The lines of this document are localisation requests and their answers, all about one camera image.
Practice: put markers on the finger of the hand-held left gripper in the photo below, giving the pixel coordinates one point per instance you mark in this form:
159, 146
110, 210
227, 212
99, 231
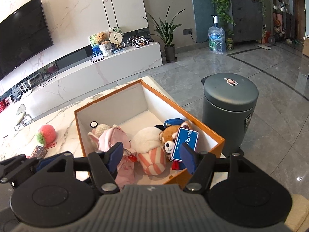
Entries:
44, 162

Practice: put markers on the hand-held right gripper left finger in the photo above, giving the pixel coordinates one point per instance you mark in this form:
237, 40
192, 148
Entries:
115, 158

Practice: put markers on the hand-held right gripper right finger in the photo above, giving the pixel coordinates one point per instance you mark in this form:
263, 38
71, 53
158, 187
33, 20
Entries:
188, 158

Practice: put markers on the printed card box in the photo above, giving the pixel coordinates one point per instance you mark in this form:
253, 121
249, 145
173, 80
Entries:
39, 151

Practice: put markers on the pink mini backpack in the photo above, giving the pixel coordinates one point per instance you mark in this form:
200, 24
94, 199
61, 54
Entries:
113, 137

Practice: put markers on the bear plush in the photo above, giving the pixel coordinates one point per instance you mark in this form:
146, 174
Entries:
169, 137

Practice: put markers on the pink green fuzzy ball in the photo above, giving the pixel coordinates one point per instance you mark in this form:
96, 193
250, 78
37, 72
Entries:
47, 134

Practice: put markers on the white crochet bunny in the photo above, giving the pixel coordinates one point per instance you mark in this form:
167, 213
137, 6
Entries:
101, 129

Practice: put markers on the white plush pink striped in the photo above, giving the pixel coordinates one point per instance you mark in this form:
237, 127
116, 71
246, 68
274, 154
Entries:
147, 140

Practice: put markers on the orange cardboard box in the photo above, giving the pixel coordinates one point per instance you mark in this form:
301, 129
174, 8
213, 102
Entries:
135, 101

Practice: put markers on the small white chair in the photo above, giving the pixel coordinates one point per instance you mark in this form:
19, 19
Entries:
21, 116

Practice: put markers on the grey-green trash can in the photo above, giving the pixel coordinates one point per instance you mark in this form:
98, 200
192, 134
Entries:
227, 106

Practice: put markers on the red gift box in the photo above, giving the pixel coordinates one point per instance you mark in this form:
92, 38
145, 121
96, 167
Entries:
3, 105

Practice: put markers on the white router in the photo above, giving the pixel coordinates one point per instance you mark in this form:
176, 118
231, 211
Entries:
25, 89

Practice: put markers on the white marble TV cabinet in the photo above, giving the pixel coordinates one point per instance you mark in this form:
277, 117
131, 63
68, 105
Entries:
96, 77

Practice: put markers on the tall potted orchid plant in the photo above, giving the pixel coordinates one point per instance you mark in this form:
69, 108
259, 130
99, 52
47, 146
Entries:
169, 50

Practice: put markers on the teddy bear bouquet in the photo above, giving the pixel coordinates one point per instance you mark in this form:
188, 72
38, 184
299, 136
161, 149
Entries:
105, 44

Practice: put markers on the landscape painting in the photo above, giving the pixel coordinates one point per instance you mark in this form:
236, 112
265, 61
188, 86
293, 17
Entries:
93, 44

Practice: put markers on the green tin can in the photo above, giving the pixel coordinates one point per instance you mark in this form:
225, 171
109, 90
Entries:
229, 44

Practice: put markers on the water jug with pump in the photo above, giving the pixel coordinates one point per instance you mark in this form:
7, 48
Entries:
216, 40

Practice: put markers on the round paper fan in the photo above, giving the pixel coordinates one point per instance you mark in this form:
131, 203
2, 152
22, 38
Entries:
115, 36

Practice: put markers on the black television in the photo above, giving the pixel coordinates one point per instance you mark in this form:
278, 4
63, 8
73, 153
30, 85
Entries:
21, 38

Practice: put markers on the white bathroom scale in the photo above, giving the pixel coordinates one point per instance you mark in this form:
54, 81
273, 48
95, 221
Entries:
264, 46

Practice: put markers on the black dumbbell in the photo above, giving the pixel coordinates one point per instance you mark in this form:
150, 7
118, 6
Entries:
274, 40

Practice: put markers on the dark grey cabinet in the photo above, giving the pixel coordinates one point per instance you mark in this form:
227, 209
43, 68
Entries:
246, 19

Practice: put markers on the wooden door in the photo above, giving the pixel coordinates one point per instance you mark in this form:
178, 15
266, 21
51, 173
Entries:
299, 14

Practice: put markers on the wall socket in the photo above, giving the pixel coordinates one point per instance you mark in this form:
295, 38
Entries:
187, 31

